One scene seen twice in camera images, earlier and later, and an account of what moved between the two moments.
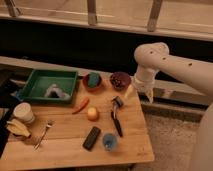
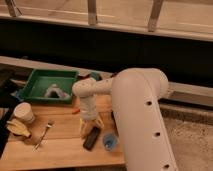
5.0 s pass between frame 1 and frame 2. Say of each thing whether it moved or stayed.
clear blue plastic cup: stayed
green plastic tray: stayed
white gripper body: moved
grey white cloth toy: stayed
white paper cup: stayed
